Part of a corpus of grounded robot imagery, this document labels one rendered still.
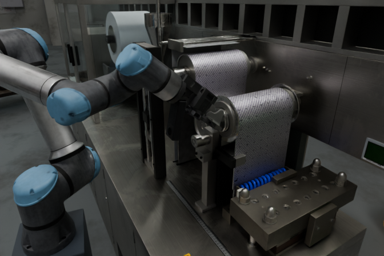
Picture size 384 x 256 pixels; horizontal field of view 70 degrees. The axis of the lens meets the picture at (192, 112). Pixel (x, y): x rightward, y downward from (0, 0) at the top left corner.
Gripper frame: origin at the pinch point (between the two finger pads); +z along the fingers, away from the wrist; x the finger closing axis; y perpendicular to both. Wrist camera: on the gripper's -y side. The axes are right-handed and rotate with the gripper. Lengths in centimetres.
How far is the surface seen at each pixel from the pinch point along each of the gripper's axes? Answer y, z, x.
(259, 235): -17.8, 15.6, -21.5
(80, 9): 13, -33, 98
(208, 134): -2.9, 3.4, 4.5
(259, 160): -0.8, 20.0, -4.8
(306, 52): 38.4, 16.0, 0.3
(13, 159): -148, 16, 255
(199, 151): -9.2, 4.5, 5.1
